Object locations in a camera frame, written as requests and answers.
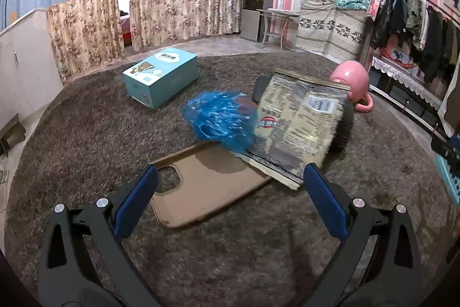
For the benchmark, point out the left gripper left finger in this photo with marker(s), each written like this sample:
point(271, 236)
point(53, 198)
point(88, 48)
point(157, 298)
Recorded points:
point(67, 276)

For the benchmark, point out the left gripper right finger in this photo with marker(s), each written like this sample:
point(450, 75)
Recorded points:
point(393, 274)

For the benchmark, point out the light blue plastic basket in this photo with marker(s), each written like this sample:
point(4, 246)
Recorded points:
point(451, 181)

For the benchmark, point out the tan phone case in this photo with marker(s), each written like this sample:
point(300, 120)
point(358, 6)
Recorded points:
point(210, 179)

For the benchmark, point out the grey printed snack bag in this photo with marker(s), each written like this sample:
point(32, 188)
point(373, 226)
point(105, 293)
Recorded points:
point(297, 121)

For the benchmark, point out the brown draped cloth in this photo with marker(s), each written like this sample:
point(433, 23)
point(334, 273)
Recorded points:
point(449, 109)

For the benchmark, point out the low tv cabinet lace cover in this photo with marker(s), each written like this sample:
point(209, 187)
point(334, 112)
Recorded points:
point(407, 93)

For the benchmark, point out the teal cardboard box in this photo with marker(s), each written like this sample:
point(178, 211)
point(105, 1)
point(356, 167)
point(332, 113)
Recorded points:
point(160, 76)

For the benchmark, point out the pink ceramic mug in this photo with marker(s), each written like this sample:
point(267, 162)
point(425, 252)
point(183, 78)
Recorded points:
point(355, 76)

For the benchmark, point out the blue crumpled plastic bag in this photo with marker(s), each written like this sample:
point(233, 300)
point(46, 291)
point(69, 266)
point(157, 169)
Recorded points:
point(226, 117)

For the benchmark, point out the cabinet with patterned cover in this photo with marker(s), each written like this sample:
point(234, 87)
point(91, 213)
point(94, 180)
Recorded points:
point(328, 30)

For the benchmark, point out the clothes rack with garments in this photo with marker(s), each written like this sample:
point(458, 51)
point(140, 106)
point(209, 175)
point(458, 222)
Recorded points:
point(416, 33)

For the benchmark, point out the small metal side table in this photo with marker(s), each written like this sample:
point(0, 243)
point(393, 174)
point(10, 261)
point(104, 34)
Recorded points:
point(276, 24)

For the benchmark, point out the grey water dispenser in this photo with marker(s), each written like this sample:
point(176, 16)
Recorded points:
point(252, 21)

